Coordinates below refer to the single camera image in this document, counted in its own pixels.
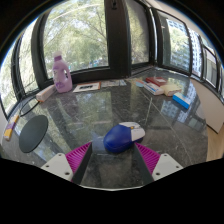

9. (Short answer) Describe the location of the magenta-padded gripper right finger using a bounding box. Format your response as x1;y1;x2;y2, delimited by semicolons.
132;142;184;186

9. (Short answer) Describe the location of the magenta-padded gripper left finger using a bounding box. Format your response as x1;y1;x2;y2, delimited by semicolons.
40;141;94;186

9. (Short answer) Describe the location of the blue and white computer mouse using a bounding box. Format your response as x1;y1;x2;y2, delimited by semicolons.
102;121;146;154

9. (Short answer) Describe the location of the dark round mouse pad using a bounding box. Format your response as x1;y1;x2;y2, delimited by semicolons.
18;115;50;154

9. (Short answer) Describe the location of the yellow and purple book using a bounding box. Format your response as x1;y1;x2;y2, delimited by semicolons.
3;114;20;141

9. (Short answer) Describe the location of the blue and white box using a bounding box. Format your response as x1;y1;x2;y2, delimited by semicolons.
172;92;192;110

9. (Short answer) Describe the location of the cream box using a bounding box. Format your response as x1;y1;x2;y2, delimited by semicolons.
160;83;183;98

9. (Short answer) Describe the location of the white box with blue stripe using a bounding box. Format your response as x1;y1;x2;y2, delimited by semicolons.
143;81;165;97

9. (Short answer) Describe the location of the white card with dark photo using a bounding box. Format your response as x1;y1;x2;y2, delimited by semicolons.
72;81;102;94

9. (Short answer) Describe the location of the purple detergent bottle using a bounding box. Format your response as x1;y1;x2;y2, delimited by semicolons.
52;51;74;94

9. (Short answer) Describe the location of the printed leaflet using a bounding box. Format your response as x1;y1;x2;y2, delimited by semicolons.
100;79;128;89

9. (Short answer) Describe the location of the black cable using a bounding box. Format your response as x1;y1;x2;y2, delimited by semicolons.
19;96;41;118

